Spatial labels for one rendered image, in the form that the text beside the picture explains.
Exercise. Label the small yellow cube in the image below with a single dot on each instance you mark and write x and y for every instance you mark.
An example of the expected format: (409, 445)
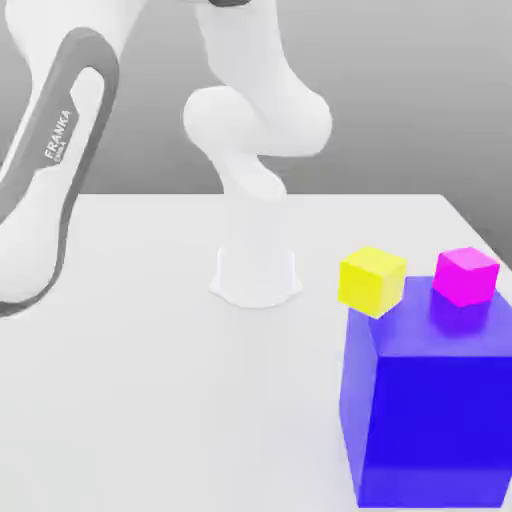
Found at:
(370, 282)

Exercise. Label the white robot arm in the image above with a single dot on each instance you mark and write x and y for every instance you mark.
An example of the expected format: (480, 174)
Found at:
(256, 120)

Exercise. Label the small magenta cube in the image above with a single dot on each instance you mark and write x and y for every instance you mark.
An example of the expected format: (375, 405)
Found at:
(466, 276)

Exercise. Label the large blue box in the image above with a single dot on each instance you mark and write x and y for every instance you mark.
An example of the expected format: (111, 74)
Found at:
(436, 420)

